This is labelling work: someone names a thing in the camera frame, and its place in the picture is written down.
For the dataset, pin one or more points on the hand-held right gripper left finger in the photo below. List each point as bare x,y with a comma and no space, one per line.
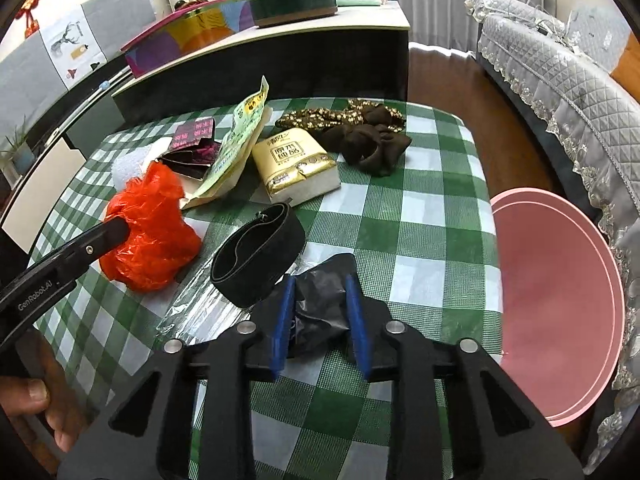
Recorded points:
282,330

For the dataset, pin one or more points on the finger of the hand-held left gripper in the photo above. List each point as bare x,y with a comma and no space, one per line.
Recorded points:
95,245

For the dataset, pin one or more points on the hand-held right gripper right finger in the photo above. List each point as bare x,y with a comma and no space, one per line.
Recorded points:
357,330

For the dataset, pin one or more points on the black plastic bag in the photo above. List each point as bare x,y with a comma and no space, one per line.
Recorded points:
320,300

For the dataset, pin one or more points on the red plastic bag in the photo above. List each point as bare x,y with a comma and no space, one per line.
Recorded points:
150,230

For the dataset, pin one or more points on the cream paper bag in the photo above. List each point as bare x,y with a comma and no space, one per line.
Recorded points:
200,199

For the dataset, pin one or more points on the small gold box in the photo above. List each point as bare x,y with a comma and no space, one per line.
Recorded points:
295,160

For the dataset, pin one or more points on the pink round basin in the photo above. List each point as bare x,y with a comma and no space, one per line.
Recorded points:
555,300

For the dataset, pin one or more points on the person's left hand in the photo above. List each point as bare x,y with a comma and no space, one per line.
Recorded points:
35,392

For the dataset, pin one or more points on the black fabric band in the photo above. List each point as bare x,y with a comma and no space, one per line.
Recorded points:
240,290

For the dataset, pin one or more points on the clear plastic film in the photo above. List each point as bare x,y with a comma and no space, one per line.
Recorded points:
200,310

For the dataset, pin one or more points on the white foam piece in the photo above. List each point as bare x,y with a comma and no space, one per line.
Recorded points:
130,167

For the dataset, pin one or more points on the potted plant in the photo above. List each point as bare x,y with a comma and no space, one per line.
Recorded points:
20,155

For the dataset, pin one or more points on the white television cabinet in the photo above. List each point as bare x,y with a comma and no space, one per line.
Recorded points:
85,125

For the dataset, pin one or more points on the green white checkered tablecloth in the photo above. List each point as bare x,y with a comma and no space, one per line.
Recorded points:
425,220

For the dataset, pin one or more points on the white stick with blue piece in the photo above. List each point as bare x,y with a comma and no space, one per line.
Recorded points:
103,85

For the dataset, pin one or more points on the grey printed television cover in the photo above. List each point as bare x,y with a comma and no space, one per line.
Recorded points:
30,75

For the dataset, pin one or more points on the white green printed paper bag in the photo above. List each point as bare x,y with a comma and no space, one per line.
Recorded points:
240,130

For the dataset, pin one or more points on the brown scrunchie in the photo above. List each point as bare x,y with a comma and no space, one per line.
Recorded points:
370,145

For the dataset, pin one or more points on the leopard print scrunchie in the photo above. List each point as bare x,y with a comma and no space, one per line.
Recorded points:
310,117

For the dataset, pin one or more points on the colourful rectangular box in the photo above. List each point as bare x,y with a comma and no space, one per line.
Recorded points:
200,30

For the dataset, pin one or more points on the red knot ornament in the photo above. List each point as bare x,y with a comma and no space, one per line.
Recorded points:
37,0

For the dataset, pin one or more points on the black white coffee table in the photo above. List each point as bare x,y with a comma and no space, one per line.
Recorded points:
280,65

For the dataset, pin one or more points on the brown teapot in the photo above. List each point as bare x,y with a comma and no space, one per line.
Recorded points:
195,1

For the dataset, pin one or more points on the dark green round bowl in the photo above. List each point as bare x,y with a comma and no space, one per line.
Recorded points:
295,2

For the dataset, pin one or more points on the grey quilted sofa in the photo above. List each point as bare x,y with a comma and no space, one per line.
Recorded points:
565,80

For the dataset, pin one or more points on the mint green pouch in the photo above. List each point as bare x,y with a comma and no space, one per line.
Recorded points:
360,2

